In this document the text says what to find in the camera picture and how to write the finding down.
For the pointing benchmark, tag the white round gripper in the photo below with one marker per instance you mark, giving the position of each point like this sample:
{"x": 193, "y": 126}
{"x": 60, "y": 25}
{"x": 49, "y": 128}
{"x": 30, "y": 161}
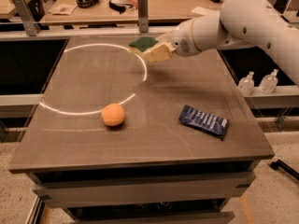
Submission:
{"x": 182, "y": 42}

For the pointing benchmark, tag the green and yellow sponge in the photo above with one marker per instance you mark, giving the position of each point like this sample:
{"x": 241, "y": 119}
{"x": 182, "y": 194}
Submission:
{"x": 141, "y": 44}

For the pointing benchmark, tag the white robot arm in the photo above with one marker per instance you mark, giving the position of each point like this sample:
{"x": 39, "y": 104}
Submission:
{"x": 237, "y": 24}

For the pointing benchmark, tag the white paper sheet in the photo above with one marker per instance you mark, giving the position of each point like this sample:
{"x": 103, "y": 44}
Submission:
{"x": 203, "y": 11}

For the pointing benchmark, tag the orange fruit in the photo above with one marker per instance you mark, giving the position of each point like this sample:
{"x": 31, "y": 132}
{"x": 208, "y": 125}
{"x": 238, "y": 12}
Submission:
{"x": 113, "y": 115}

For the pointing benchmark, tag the clear plastic bottle left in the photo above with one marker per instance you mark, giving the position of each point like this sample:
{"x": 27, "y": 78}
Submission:
{"x": 246, "y": 84}

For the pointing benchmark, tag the clear plastic bottle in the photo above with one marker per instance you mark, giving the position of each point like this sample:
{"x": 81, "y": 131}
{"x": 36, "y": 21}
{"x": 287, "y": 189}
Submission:
{"x": 246, "y": 84}
{"x": 269, "y": 82}

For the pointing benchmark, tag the blue snack packet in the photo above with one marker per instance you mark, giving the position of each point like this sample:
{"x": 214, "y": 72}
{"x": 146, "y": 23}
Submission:
{"x": 204, "y": 121}

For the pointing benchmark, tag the small paper card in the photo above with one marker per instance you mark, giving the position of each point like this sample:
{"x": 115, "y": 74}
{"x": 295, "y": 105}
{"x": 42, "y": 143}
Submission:
{"x": 63, "y": 9}

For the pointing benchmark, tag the clear plastic bottle right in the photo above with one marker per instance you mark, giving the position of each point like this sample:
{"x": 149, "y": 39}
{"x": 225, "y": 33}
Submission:
{"x": 269, "y": 82}

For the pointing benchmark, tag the grey table drawer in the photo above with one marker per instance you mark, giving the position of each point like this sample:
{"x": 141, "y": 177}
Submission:
{"x": 155, "y": 189}

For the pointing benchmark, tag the black stand leg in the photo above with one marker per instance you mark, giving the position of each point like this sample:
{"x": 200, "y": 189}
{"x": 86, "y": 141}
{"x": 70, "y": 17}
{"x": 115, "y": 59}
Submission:
{"x": 279, "y": 164}

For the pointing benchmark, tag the grey metal bracket middle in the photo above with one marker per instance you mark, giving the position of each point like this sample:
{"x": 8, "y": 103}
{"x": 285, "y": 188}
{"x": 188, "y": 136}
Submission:
{"x": 143, "y": 16}

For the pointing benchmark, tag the grey metal bracket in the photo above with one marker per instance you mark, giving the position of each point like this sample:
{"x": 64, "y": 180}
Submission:
{"x": 143, "y": 16}
{"x": 29, "y": 24}

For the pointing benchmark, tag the grey metal bracket left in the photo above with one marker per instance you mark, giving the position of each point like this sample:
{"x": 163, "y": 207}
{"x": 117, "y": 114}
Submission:
{"x": 29, "y": 24}

